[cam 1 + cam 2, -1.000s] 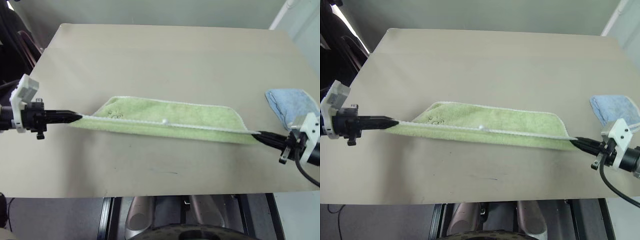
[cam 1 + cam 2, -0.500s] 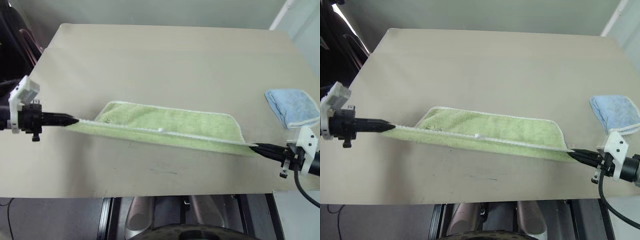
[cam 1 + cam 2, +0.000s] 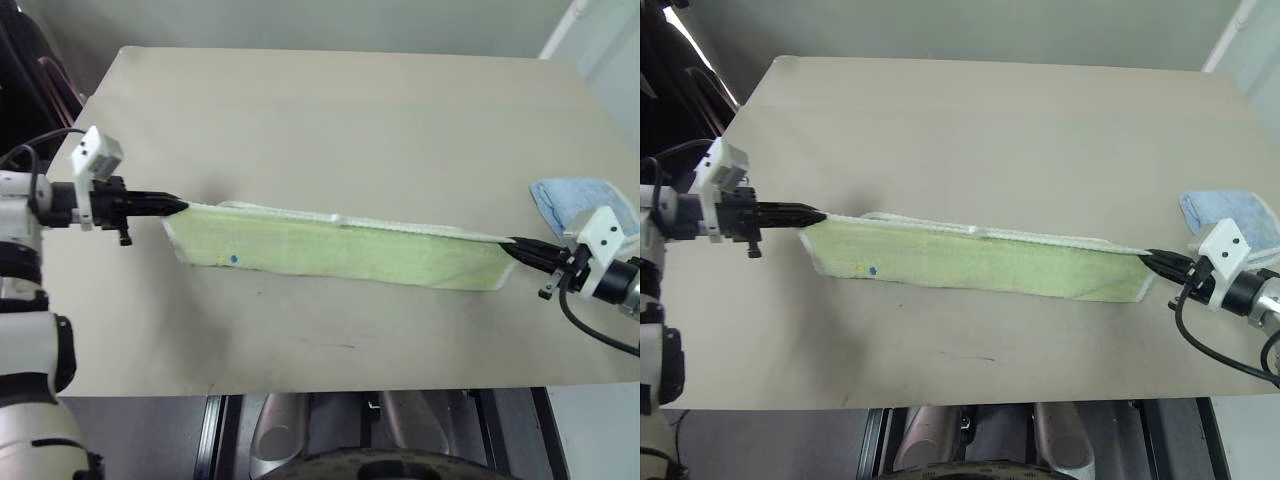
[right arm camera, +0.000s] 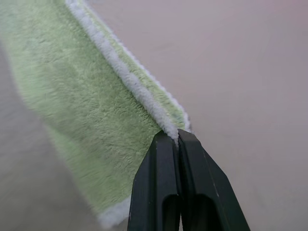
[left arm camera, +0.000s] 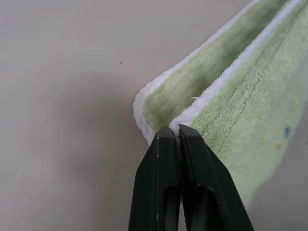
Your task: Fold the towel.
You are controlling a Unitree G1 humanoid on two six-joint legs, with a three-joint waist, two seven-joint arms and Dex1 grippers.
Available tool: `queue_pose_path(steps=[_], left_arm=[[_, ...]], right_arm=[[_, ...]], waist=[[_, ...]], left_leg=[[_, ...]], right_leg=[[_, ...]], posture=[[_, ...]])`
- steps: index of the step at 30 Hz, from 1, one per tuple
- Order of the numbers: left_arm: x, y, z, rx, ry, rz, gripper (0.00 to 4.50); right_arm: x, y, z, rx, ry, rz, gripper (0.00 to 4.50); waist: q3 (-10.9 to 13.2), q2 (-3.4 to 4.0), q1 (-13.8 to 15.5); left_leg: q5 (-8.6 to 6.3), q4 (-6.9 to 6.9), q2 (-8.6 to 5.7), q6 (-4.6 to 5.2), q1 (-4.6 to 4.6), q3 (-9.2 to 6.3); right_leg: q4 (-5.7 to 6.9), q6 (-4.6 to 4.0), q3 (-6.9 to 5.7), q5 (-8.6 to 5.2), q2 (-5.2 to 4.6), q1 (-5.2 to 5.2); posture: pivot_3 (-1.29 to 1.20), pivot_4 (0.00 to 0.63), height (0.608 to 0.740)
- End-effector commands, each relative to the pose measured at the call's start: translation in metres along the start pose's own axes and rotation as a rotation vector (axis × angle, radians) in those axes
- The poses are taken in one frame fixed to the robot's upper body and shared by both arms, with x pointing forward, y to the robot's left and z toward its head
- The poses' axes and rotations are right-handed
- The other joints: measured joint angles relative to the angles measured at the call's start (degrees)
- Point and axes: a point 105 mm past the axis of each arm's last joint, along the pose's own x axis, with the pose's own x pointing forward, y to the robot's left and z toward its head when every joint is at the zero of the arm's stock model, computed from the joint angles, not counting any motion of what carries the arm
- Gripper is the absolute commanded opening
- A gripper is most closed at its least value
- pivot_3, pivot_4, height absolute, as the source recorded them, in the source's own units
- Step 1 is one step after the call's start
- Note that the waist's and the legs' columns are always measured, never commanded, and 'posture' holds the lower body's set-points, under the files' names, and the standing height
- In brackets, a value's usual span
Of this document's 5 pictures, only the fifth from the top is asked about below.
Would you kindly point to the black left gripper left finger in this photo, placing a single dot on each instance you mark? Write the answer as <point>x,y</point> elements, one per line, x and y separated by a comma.
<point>154,183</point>

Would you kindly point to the green towel with white trim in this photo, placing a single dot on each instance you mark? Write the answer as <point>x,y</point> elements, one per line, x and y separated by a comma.
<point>243,96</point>

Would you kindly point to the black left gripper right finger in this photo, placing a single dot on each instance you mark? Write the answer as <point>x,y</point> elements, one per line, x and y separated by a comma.
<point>207,187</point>

